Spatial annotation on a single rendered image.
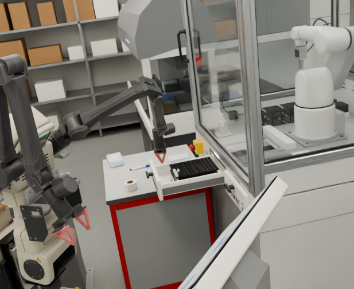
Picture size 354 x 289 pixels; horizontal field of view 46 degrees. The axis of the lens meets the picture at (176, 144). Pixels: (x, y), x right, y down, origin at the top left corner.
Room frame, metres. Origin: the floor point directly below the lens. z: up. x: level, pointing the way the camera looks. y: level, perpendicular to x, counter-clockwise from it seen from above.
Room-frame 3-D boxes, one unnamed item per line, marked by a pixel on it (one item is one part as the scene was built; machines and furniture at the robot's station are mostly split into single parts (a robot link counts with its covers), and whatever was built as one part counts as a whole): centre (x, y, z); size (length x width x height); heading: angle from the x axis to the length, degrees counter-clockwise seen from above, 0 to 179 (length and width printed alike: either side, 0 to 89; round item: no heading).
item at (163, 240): (2.33, 0.17, 0.38); 0.62 x 0.58 x 0.76; 9
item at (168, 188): (1.95, -0.08, 0.86); 0.40 x 0.26 x 0.06; 99
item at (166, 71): (3.71, -0.27, 1.13); 1.78 x 1.14 x 0.45; 9
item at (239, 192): (1.66, -0.23, 0.87); 0.29 x 0.02 x 0.11; 9
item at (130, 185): (2.09, 0.28, 0.78); 0.07 x 0.07 x 0.04
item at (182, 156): (2.42, 0.00, 0.77); 0.13 x 0.09 x 0.02; 99
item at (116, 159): (2.50, 0.41, 0.78); 0.15 x 0.10 x 0.04; 14
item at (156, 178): (1.92, 0.13, 0.87); 0.29 x 0.02 x 0.11; 9
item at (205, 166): (1.95, -0.07, 0.87); 0.22 x 0.18 x 0.06; 99
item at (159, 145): (2.18, 0.10, 0.97); 0.10 x 0.07 x 0.07; 179
